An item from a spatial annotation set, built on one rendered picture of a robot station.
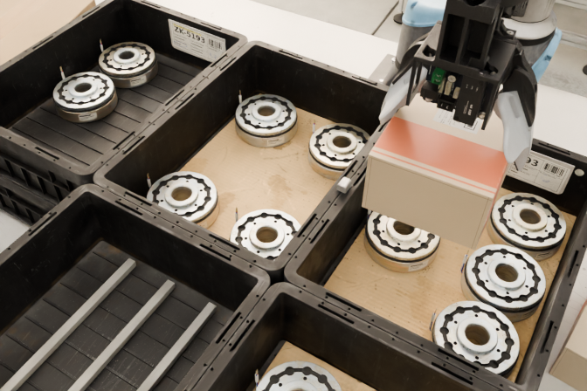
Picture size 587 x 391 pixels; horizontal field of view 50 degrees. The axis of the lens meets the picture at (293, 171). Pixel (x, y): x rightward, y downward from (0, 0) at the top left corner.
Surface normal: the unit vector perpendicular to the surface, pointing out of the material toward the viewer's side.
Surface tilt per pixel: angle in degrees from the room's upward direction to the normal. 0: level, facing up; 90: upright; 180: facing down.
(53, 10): 0
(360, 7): 0
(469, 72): 90
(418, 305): 0
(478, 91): 90
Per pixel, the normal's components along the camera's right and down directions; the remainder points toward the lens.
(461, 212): -0.47, 0.62
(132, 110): 0.01, -0.71
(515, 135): 0.77, -0.07
